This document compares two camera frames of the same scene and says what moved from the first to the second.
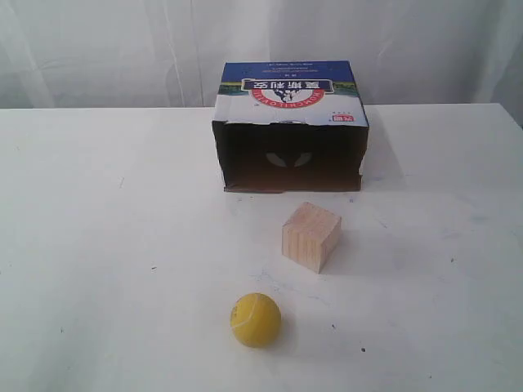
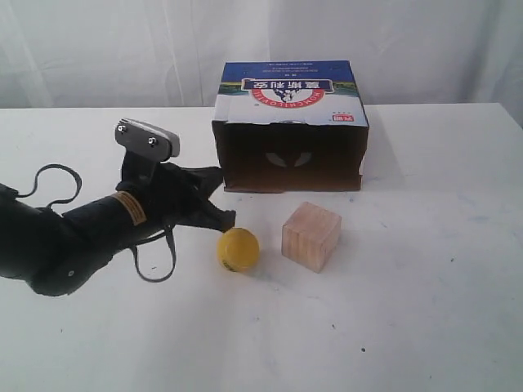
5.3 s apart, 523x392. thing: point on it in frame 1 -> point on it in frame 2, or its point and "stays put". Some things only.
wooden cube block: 310,236 stays put
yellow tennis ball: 256,320 -> 238,249
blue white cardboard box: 290,126 stays put
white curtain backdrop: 151,54 stays put
